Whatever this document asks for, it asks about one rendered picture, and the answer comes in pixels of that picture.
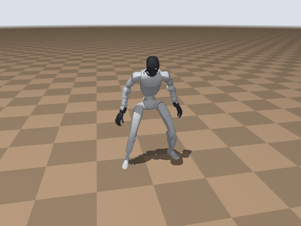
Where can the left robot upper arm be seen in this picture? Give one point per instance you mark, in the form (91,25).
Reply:
(167,78)

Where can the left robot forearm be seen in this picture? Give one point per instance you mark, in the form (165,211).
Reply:
(173,95)

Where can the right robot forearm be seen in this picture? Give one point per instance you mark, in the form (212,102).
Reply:
(124,99)

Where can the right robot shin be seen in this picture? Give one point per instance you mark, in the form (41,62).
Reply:
(129,148)

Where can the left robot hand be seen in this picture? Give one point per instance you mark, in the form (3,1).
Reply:
(178,109)

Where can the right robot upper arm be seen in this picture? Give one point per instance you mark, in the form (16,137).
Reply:
(135,77)

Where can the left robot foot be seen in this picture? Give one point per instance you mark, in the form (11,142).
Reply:
(173,154)

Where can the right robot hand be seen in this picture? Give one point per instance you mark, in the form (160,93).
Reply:
(120,116)

